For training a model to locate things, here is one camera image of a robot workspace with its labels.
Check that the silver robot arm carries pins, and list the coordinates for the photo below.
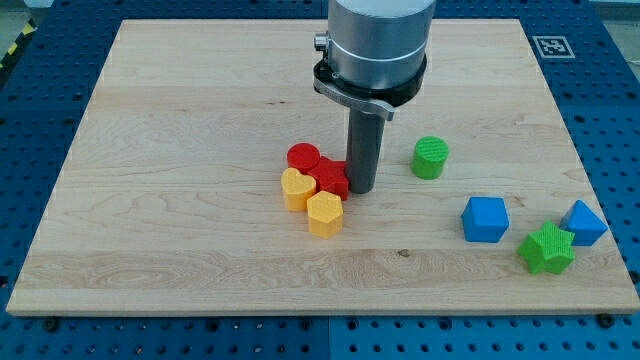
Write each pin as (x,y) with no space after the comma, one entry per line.
(373,53)

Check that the blue cube block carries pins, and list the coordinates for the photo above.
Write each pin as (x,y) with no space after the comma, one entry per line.
(485,219)

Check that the red star block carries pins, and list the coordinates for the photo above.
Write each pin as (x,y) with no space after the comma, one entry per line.
(330,176)

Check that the yellow heart block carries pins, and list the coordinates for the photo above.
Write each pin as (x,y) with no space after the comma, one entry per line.
(297,188)

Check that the red cylinder block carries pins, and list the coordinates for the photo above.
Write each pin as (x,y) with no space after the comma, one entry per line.
(303,157)

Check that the yellow hexagon block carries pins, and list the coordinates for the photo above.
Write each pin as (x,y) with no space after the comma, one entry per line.
(325,214)

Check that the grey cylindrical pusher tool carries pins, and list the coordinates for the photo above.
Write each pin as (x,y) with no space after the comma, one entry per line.
(365,133)

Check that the green cylinder block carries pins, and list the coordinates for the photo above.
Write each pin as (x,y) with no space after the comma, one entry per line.
(429,158)

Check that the wooden board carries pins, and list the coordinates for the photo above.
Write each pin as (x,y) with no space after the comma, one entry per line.
(169,201)

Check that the green star block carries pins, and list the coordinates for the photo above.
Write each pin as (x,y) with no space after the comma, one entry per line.
(548,249)

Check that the white fiducial marker tag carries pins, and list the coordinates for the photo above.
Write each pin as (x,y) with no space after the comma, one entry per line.
(553,47)

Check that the blue triangular block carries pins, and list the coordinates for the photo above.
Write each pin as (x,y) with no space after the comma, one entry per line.
(582,221)

